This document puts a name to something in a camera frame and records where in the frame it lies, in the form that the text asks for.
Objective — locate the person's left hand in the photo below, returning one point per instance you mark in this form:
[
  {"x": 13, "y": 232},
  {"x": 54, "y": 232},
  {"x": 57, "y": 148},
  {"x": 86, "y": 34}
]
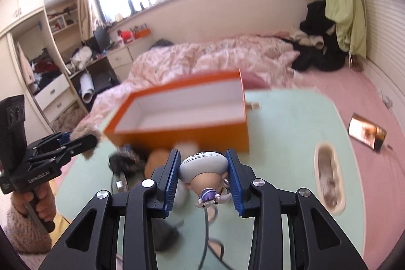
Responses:
[{"x": 47, "y": 203}]

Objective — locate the red container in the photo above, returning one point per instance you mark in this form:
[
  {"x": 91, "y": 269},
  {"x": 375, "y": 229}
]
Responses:
[{"x": 126, "y": 36}]

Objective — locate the orange cardboard box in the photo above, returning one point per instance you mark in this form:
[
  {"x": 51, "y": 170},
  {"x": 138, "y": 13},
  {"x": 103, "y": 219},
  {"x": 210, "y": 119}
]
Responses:
[{"x": 189, "y": 135}]

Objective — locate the beige garment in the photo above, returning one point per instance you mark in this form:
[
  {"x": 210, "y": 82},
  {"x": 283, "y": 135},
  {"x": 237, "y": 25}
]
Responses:
[{"x": 311, "y": 39}]

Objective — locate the small toy figurine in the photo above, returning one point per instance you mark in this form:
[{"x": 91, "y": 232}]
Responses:
[{"x": 202, "y": 168}]

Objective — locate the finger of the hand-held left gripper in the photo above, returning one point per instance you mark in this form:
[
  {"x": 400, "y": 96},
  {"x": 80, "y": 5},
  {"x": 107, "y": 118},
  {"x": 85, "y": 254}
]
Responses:
[
  {"x": 76, "y": 146},
  {"x": 53, "y": 142}
]

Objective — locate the person's left forearm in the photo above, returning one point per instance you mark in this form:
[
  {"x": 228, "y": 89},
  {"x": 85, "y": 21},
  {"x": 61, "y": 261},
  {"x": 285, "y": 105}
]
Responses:
[{"x": 22, "y": 232}]

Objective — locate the yellow cloth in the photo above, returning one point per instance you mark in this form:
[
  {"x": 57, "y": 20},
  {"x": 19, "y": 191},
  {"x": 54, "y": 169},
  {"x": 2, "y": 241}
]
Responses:
[{"x": 61, "y": 229}]

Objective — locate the white paper roll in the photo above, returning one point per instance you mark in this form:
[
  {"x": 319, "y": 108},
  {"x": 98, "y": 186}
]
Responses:
[{"x": 87, "y": 88}]

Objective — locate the pink patterned quilt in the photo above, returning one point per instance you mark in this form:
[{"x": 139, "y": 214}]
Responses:
[{"x": 205, "y": 58}]

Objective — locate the pink bed sheet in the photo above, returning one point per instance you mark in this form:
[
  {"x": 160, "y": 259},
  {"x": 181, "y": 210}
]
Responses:
[{"x": 348, "y": 93}]

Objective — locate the white desk with drawers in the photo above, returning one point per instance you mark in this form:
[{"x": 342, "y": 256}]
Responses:
[{"x": 120, "y": 58}]

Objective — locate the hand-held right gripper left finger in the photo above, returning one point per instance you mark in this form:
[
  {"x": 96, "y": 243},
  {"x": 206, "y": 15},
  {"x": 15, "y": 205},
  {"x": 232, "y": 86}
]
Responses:
[{"x": 171, "y": 184}]

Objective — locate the grey-brown fluffy tuft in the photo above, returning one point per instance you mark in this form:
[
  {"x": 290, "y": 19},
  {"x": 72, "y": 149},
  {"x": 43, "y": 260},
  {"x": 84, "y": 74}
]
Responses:
[{"x": 87, "y": 130}]

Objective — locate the black lace cloth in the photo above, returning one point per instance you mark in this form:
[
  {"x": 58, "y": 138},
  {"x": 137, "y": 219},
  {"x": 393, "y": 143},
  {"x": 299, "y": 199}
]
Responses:
[{"x": 126, "y": 162}]

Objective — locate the dark blue pouch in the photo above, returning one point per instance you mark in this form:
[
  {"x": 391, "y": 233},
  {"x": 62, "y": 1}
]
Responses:
[{"x": 167, "y": 235}]

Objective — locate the pile of black clothes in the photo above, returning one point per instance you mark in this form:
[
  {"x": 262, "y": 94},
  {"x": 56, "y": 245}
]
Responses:
[{"x": 319, "y": 58}]

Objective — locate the white bookshelf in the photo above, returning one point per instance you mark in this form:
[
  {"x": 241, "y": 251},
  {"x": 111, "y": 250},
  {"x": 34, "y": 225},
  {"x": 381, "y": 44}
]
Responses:
[{"x": 31, "y": 36}]

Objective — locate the black monitor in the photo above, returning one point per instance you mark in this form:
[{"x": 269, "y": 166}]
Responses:
[{"x": 102, "y": 39}]

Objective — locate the smartphone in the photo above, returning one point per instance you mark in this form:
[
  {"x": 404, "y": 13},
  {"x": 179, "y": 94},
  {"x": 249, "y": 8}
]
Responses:
[{"x": 367, "y": 130}]

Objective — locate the orange desk tray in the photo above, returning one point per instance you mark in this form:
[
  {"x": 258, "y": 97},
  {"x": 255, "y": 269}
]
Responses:
[{"x": 142, "y": 33}]

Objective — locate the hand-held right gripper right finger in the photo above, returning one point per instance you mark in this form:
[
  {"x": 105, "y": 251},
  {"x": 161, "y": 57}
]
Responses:
[{"x": 232, "y": 181}]

